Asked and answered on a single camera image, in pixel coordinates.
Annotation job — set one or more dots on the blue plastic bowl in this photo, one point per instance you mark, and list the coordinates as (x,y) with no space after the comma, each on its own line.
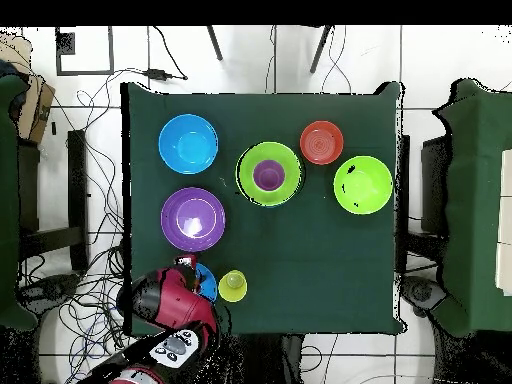
(208,284)
(188,160)

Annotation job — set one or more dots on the purple plastic bowl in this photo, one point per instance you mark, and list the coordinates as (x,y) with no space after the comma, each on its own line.
(180,220)

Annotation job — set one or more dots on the yellow plastic cup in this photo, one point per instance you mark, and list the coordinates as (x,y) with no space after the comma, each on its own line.
(232,290)

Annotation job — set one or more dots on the green plastic bowl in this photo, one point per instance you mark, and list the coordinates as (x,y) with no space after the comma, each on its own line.
(364,188)
(250,188)

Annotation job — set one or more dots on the purple plastic cup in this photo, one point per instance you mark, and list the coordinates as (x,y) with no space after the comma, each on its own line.
(268,176)

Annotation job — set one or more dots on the small orange plastic bowl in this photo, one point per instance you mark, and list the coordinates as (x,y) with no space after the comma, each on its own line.
(321,142)

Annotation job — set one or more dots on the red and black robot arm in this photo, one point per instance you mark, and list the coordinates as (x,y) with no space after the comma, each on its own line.
(176,304)

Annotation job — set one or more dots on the dark green tablecloth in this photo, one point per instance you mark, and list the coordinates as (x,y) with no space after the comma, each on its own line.
(472,200)
(8,200)
(300,260)

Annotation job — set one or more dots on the grey base with black knob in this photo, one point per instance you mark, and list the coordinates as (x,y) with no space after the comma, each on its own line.
(52,286)

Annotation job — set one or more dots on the black power adapter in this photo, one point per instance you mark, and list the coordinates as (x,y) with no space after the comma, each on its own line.
(156,74)

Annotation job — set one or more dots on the cardboard box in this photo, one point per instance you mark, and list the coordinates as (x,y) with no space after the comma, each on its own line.
(38,112)

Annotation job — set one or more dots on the black stand leg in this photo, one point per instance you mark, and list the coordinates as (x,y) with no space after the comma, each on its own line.
(320,50)
(214,44)

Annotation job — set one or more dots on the grey wheeled base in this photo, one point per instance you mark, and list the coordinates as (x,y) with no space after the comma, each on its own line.
(422,294)

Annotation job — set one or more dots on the black metal frame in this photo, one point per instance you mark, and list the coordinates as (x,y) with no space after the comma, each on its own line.
(434,180)
(78,200)

